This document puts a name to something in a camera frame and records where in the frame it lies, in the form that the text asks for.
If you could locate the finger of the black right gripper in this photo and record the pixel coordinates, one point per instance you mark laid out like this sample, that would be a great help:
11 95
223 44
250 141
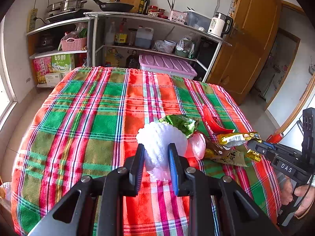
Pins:
258 148

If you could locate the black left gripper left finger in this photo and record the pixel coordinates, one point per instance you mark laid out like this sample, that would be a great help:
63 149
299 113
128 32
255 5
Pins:
132 180

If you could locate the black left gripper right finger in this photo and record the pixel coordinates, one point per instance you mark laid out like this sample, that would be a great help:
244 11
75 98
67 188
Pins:
177 165

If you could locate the gold snack wrapper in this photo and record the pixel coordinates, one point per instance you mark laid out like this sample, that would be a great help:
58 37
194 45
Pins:
238 144

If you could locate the white foam fruit net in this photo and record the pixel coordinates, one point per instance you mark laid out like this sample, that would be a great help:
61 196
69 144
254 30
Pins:
155 137

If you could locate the red snack wrapper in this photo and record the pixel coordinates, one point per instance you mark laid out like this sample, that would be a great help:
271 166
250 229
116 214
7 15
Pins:
212 124

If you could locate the white kitchen shelf unit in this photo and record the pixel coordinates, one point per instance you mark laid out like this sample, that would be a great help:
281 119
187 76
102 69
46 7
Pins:
172 39

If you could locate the person's right hand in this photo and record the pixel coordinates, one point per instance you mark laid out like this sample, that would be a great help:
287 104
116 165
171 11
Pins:
287 194

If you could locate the clear plastic cup red lid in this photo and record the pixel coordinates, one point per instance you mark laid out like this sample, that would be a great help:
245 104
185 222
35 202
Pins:
196 146

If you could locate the brown snack wrapper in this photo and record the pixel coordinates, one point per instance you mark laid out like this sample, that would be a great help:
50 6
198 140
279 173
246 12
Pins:
217 149

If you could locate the green snack wrapper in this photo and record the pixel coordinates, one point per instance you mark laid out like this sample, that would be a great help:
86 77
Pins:
182 122

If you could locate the plaid tablecloth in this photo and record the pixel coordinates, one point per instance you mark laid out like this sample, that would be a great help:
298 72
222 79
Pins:
88 126

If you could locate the wooden door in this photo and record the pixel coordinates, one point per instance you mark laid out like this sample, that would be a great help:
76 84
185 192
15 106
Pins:
249 43

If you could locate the pink lidded storage box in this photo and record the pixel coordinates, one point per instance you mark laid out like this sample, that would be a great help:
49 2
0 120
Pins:
166 65

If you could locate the green and pink carton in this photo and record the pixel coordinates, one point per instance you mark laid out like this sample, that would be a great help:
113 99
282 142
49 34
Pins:
50 70

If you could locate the white electric kettle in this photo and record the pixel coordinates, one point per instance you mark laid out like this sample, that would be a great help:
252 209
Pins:
220 24

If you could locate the white plastic jug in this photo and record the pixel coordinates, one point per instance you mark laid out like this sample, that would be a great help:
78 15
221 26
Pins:
144 37

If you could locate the yellow label sauce bottle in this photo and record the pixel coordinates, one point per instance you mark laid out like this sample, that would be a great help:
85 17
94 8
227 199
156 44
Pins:
121 35

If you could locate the pink woven basket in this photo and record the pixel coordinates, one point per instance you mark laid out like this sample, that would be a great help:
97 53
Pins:
73 44

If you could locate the clear plastic container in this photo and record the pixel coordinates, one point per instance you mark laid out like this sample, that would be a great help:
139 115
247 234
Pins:
197 21

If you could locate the pink utensil holder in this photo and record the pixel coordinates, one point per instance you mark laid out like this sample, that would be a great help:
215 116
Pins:
178 17

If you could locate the black frying pan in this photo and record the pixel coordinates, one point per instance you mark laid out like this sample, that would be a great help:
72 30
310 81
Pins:
109 6

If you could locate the steel pot with lid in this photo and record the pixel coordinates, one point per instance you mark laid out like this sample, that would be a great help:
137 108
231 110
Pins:
64 6

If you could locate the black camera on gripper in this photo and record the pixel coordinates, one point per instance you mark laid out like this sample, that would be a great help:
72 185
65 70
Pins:
308 134

